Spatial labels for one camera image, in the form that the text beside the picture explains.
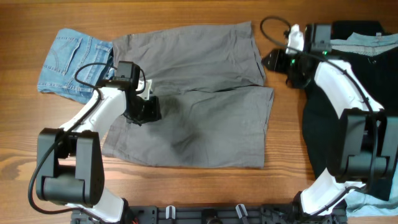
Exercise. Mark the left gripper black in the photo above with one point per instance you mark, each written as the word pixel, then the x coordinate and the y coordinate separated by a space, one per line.
pixel 153 115

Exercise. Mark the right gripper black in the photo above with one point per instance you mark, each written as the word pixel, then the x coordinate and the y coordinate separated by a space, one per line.
pixel 276 63

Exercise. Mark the grey shorts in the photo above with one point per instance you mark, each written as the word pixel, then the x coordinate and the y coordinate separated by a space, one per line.
pixel 214 106

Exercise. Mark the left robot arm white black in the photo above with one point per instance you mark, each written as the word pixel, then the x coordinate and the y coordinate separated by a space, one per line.
pixel 69 168

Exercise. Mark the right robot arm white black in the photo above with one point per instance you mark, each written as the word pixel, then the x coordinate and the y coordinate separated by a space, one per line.
pixel 342 88

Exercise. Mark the black garment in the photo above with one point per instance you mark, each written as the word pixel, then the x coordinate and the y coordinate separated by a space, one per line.
pixel 320 124

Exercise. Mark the folded blue denim shorts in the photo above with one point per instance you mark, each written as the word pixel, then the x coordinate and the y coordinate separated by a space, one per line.
pixel 71 53

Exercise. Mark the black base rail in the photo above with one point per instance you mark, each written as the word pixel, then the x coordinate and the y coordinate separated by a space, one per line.
pixel 264 214

